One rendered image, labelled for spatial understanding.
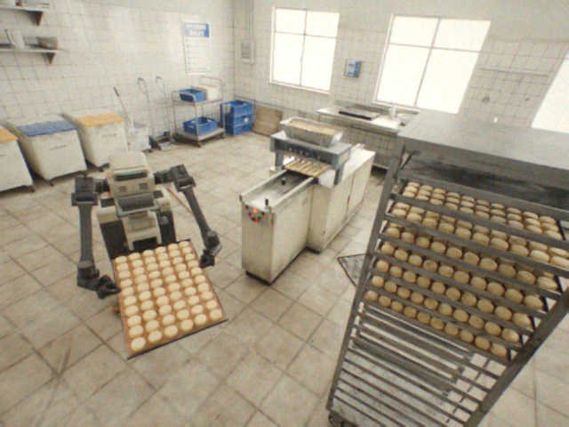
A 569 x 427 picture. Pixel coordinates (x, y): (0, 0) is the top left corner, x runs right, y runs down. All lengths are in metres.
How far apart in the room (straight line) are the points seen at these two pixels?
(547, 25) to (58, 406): 6.18
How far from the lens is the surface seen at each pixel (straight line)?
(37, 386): 2.79
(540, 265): 1.28
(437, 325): 1.53
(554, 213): 1.19
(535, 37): 5.63
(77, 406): 2.59
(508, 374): 1.55
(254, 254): 2.80
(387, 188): 1.15
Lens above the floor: 2.09
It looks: 32 degrees down
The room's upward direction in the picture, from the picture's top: 5 degrees clockwise
